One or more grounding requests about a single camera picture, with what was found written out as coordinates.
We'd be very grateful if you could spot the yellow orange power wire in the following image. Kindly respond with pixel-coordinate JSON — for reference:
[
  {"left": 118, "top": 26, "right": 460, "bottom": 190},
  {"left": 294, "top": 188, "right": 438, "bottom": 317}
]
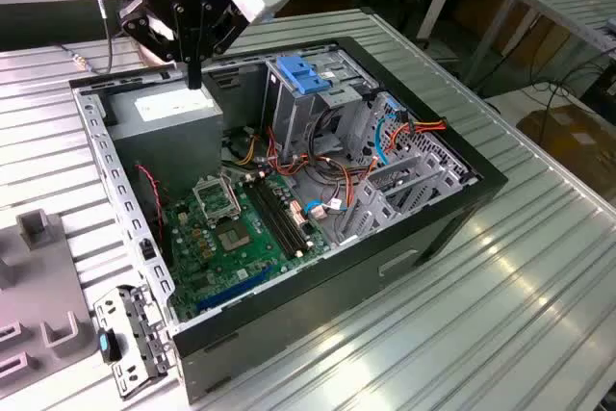
[{"left": 234, "top": 134, "right": 261, "bottom": 166}]

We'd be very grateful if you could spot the orange internal wire bundle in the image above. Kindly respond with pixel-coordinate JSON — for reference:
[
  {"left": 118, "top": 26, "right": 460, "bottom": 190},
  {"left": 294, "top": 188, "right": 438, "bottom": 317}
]
[{"left": 266, "top": 125, "right": 381, "bottom": 213}]

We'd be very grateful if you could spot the grey metal disk bay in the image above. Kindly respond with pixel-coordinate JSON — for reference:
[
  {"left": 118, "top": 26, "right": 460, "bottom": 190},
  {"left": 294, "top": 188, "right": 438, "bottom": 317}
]
[{"left": 336, "top": 148, "right": 472, "bottom": 244}]

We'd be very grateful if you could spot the blue expansion slot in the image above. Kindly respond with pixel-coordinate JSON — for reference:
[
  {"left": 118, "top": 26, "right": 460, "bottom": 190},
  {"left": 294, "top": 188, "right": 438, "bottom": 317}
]
[{"left": 196, "top": 264, "right": 275, "bottom": 311}]

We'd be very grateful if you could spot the black chassis switch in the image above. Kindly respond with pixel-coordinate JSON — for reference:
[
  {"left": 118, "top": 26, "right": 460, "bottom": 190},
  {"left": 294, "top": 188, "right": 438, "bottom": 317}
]
[{"left": 138, "top": 237, "right": 158, "bottom": 263}]

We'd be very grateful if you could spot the red black twisted fan wire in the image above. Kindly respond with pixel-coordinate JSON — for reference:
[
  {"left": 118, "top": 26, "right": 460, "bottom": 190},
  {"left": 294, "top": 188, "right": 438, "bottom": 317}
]
[{"left": 134, "top": 163, "right": 167, "bottom": 239}]

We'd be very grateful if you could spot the metal socket cover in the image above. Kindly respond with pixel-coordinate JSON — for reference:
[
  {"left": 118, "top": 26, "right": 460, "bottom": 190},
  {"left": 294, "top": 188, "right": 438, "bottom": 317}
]
[{"left": 192, "top": 177, "right": 242, "bottom": 227}]

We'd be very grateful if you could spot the green motherboard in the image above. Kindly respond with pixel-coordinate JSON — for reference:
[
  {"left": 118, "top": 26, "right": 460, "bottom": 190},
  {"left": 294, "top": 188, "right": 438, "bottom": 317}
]
[{"left": 161, "top": 172, "right": 333, "bottom": 323}]

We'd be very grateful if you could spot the CPU socket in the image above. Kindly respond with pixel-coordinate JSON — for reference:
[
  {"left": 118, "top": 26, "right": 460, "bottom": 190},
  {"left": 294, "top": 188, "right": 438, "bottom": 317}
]
[{"left": 214, "top": 220, "right": 254, "bottom": 253}]

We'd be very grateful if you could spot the grey metal expansion bracket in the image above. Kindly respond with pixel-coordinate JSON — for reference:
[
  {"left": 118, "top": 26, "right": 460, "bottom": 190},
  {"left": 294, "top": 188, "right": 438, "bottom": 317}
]
[{"left": 92, "top": 284, "right": 175, "bottom": 401}]

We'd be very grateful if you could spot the black open PC case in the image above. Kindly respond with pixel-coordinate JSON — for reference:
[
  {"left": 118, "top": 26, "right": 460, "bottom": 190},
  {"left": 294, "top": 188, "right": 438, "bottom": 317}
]
[{"left": 68, "top": 35, "right": 510, "bottom": 405}]

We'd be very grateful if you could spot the orange power wire with connector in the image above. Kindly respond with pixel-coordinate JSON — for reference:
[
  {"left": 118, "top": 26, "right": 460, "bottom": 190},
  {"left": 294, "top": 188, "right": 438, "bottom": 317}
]
[{"left": 389, "top": 110, "right": 449, "bottom": 152}]

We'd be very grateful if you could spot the grey optical drive cage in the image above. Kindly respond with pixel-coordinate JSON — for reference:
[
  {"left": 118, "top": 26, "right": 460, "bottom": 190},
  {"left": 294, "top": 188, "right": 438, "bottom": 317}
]
[{"left": 262, "top": 47, "right": 384, "bottom": 162}]

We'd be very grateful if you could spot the grey power supply unit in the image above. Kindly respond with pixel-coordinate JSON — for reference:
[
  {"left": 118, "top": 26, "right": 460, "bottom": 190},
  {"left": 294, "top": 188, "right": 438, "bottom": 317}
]
[{"left": 106, "top": 79, "right": 225, "bottom": 191}]

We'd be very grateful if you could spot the black cable with metal connector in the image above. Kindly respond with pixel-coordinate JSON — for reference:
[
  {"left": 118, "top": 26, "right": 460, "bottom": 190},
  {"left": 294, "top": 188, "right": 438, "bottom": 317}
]
[{"left": 56, "top": 0, "right": 141, "bottom": 76}]

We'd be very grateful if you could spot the blue plastic drive latch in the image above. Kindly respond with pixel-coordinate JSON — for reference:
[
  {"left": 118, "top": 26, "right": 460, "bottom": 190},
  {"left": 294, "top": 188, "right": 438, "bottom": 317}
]
[{"left": 276, "top": 55, "right": 332, "bottom": 95}]

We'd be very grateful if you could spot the short blue data wire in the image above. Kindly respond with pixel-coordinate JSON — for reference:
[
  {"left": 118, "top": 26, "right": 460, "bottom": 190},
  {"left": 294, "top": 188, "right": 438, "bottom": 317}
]
[{"left": 301, "top": 197, "right": 348, "bottom": 220}]

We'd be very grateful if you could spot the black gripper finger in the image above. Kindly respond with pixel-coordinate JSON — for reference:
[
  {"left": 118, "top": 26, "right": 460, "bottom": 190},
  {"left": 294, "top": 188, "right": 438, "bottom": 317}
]
[
  {"left": 117, "top": 0, "right": 196, "bottom": 90},
  {"left": 192, "top": 0, "right": 251, "bottom": 90}
]

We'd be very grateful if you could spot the metal slat side table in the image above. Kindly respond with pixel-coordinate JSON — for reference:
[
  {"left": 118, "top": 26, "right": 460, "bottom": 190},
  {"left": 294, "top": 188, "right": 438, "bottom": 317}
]
[{"left": 464, "top": 0, "right": 616, "bottom": 90}]

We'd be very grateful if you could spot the cardboard box with white label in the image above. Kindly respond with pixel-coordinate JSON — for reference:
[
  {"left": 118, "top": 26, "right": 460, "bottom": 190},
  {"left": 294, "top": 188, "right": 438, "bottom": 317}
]
[{"left": 517, "top": 102, "right": 616, "bottom": 191}]

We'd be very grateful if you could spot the grey parts rack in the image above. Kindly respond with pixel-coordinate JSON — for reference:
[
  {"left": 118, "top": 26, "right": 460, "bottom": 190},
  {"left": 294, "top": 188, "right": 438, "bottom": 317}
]
[{"left": 0, "top": 208, "right": 100, "bottom": 396}]

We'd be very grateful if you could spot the black latch with blue stripe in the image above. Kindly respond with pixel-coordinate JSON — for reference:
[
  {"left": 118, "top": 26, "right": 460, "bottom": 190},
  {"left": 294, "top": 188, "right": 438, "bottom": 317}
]
[{"left": 97, "top": 327, "right": 122, "bottom": 364}]

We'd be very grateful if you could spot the long blue data wire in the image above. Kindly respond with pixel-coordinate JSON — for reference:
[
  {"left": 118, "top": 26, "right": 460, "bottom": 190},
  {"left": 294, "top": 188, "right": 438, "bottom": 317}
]
[{"left": 373, "top": 112, "right": 403, "bottom": 167}]

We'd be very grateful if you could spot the black RAM slot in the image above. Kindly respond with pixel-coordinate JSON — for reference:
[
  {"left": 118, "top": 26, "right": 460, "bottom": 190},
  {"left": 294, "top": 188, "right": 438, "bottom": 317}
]
[
  {"left": 257, "top": 177, "right": 310, "bottom": 254},
  {"left": 243, "top": 180, "right": 295, "bottom": 261}
]

